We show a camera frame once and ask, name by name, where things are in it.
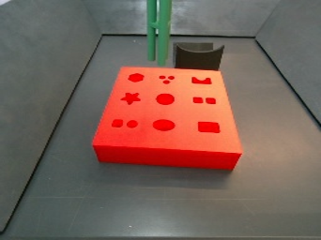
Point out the black curved holder bracket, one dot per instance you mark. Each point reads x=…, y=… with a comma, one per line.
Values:
x=197, y=55

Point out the red shape sorter block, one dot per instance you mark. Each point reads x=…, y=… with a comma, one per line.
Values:
x=169, y=118

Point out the green three prong peg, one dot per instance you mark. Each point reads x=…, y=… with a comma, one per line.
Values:
x=158, y=30

